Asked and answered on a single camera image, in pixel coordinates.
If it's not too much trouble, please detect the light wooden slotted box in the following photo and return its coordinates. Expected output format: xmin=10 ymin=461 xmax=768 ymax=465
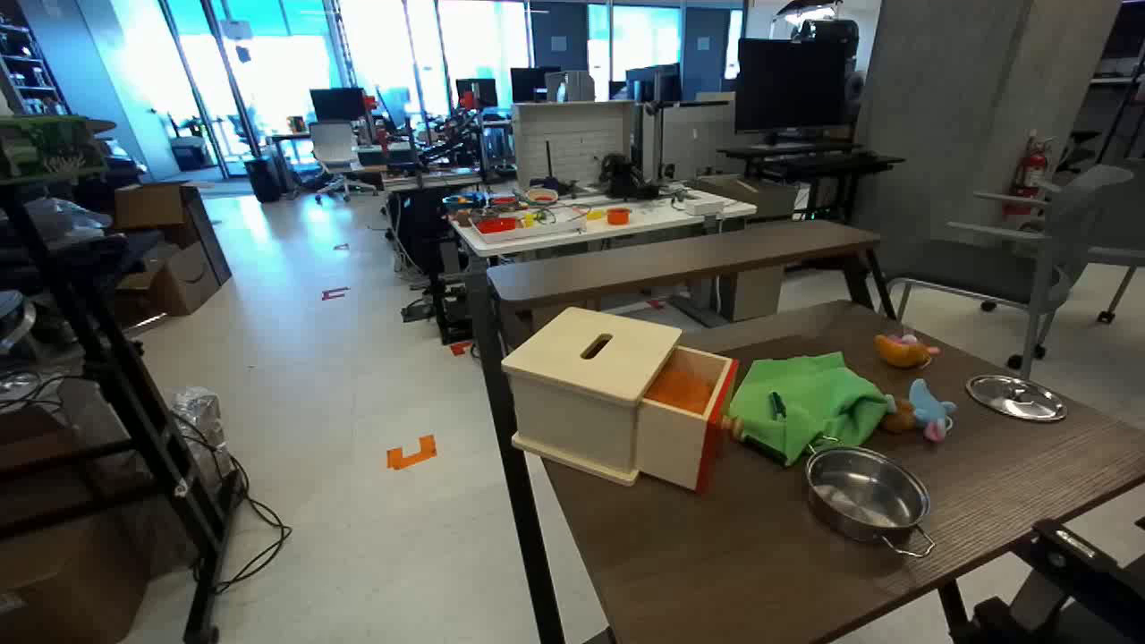
xmin=502 ymin=304 xmax=685 ymax=487

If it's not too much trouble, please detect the white desk divider panel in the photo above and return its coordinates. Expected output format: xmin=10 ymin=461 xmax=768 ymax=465
xmin=511 ymin=102 xmax=641 ymax=189

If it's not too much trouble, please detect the blue plush toy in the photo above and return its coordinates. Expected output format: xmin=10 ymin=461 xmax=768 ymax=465
xmin=882 ymin=376 xmax=960 ymax=449

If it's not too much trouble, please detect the black floor cable bundle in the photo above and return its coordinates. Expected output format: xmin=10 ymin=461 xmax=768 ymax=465
xmin=165 ymin=385 xmax=295 ymax=594

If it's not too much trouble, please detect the black metal rack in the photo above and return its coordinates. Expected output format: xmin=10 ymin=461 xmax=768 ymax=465
xmin=0 ymin=116 xmax=243 ymax=644

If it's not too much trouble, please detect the wooden drawer with orange front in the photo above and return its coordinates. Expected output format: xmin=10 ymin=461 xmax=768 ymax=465
xmin=635 ymin=343 xmax=745 ymax=495

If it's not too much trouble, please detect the white work table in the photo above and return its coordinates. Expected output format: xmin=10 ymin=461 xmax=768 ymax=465
xmin=444 ymin=187 xmax=762 ymax=265

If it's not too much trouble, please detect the green towel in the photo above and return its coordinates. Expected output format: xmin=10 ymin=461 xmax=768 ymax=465
xmin=722 ymin=351 xmax=896 ymax=468

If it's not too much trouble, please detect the white swivel office chair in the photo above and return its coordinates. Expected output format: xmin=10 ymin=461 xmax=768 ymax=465
xmin=312 ymin=123 xmax=363 ymax=203

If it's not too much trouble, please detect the red fire extinguisher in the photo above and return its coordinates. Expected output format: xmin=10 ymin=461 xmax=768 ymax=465
xmin=1001 ymin=130 xmax=1054 ymax=226

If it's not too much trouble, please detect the black desktop device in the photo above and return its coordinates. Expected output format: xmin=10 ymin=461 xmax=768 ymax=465
xmin=593 ymin=151 xmax=658 ymax=199

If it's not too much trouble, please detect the orange floor tape marker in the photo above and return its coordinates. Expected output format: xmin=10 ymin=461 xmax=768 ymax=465
xmin=383 ymin=432 xmax=440 ymax=473

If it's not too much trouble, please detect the small steel pot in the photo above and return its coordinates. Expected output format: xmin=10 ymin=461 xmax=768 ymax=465
xmin=802 ymin=444 xmax=937 ymax=566

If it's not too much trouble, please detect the orange plush toy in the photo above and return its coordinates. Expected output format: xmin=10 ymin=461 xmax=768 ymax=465
xmin=868 ymin=329 xmax=939 ymax=372

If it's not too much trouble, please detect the large black monitor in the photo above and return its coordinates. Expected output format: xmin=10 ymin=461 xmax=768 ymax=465
xmin=728 ymin=36 xmax=852 ymax=136

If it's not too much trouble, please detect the silver plate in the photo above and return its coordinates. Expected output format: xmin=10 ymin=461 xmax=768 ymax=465
xmin=961 ymin=368 xmax=1070 ymax=427

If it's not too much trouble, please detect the brown cardboard box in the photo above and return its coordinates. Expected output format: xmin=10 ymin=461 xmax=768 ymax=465
xmin=115 ymin=178 xmax=237 ymax=319

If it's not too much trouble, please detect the grey office chair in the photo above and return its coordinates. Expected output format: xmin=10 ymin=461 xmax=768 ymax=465
xmin=889 ymin=161 xmax=1138 ymax=372

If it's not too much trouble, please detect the brown wooden bench table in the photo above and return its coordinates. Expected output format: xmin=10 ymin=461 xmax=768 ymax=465
xmin=481 ymin=218 xmax=896 ymax=351

